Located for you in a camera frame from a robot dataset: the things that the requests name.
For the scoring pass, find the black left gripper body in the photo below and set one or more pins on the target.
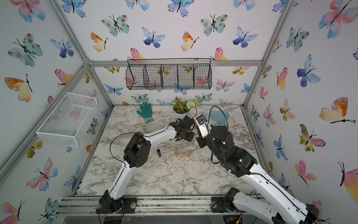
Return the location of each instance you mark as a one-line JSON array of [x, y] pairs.
[[188, 136]]

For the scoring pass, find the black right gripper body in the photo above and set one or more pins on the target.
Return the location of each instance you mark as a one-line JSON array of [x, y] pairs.
[[203, 142]]

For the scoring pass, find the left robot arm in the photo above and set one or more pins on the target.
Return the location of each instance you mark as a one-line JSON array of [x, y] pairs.
[[136, 155]]

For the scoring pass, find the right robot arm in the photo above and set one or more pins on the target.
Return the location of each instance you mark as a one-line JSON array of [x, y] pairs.
[[280, 206]]

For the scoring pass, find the artificial flower plant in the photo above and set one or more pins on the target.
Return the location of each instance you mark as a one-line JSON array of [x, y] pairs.
[[181, 107]]

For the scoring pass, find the teal hand-shaped silicone mat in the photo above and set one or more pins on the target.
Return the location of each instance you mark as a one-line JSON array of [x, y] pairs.
[[146, 112]]

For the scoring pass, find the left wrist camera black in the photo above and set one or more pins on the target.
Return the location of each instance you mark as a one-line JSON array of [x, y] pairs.
[[187, 123]]

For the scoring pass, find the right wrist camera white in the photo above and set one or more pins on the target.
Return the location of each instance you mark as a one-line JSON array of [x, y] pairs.
[[201, 124]]

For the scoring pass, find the light blue handled dish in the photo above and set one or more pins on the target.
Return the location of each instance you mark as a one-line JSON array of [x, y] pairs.
[[220, 117]]

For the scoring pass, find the black wire wall basket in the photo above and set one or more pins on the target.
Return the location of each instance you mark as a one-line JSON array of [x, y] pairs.
[[169, 74]]

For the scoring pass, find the white mesh wall basket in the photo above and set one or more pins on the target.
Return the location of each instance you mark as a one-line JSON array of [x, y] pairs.
[[67, 121]]

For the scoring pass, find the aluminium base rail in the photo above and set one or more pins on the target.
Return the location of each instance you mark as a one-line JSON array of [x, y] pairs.
[[147, 206]]

